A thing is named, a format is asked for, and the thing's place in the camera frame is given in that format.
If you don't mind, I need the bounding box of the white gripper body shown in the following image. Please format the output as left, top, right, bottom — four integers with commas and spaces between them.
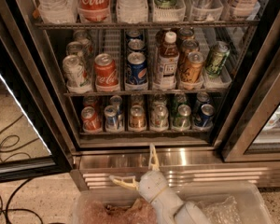
138, 171, 184, 224

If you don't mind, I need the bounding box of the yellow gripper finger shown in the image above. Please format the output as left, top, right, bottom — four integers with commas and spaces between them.
148, 144, 160, 171
109, 175, 139, 190

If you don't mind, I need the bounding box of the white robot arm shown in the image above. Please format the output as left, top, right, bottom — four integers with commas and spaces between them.
109, 144, 211, 224

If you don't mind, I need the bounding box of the front white can bottom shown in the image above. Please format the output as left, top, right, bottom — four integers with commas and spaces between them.
150, 105, 169, 132

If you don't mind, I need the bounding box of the white can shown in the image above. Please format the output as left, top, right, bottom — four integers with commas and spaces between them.
152, 93, 167, 106
150, 105, 169, 132

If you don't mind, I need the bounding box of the front orange can bottom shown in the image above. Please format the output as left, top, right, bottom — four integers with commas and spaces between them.
129, 105, 147, 132

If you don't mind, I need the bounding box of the orange can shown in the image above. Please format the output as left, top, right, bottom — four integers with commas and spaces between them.
131, 94, 145, 106
129, 105, 147, 132

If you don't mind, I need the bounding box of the front green can bottom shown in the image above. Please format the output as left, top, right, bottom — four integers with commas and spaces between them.
173, 105, 191, 131

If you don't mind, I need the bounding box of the green can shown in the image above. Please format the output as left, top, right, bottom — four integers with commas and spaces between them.
173, 93, 188, 110
173, 105, 191, 131

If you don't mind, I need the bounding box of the rear white can bottom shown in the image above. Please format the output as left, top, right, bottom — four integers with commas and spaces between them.
152, 93, 167, 106

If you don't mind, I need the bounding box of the front red bull can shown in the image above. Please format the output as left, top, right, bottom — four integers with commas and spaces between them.
104, 105, 123, 133

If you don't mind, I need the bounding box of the red bull can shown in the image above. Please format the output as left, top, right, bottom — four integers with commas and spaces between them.
104, 105, 123, 133
110, 95, 122, 114

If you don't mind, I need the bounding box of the rear orange can bottom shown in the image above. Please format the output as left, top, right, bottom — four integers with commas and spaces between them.
131, 94, 145, 106

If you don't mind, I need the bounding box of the rear green can bottom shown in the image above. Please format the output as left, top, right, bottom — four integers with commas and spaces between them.
173, 93, 188, 110

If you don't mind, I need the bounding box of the front red coke can bottom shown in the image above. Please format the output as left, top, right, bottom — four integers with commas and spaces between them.
81, 106, 102, 133

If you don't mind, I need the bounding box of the red coke can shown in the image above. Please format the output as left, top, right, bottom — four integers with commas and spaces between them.
81, 106, 102, 133
83, 96, 99, 111

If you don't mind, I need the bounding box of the rear red bull can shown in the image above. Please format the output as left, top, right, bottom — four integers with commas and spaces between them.
110, 95, 122, 114

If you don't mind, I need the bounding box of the front blue can bottom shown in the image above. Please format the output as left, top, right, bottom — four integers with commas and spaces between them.
193, 104, 215, 128

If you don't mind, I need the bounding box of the rear blue can bottom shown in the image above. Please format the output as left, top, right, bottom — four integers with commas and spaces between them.
194, 92, 210, 110

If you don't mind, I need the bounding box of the rear red coke can bottom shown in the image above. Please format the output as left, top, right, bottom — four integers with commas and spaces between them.
83, 96, 99, 111

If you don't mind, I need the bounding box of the front blue pepsi can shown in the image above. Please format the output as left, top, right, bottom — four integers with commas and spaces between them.
125, 52, 148, 91

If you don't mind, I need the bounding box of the front gold can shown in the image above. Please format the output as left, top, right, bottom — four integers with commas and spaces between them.
179, 51, 205, 88

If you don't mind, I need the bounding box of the gold can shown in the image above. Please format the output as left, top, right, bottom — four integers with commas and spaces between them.
179, 39, 200, 63
179, 51, 205, 88
177, 27, 195, 42

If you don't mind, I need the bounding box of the red coke can middle shelf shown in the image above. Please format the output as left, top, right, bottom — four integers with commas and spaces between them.
94, 53, 119, 91

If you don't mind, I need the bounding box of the closed right fridge door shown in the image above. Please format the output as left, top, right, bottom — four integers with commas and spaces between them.
212, 0, 280, 163

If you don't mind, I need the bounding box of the open glass fridge door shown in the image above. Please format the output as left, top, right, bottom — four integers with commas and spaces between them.
0, 0, 73, 183

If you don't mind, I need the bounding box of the front white can middle shelf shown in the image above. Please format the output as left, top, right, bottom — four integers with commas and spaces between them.
63, 55, 91, 93

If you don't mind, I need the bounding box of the white can shelf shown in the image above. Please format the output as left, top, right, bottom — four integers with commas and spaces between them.
66, 41, 85, 59
63, 55, 91, 93
73, 30, 93, 58

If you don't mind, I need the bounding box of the green can middle shelf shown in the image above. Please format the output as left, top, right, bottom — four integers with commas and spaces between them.
205, 41, 230, 78

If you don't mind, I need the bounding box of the large coke bottle top shelf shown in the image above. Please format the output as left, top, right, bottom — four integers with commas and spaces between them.
78, 0, 110, 21

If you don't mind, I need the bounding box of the clear bin with pink wrap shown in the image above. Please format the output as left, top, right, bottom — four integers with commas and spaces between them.
72, 188, 160, 224

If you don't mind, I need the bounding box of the clear bin with bubble wrap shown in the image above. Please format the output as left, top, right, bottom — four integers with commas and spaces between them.
174, 181, 273, 224

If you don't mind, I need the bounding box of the tea bottle white cap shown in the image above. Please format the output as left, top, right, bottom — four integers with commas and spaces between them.
154, 31, 179, 88

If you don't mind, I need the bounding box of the clear water bottle centre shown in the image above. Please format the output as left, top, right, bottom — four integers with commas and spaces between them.
116, 0, 148, 23

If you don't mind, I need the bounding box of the clear water bottle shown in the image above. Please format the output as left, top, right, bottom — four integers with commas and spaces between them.
38, 0, 77, 24
116, 0, 148, 23

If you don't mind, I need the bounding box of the clear water bottle left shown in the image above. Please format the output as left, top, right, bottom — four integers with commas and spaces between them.
38, 0, 77, 24

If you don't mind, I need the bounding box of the black floor cable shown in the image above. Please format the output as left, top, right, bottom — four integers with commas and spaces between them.
0, 93, 45, 224

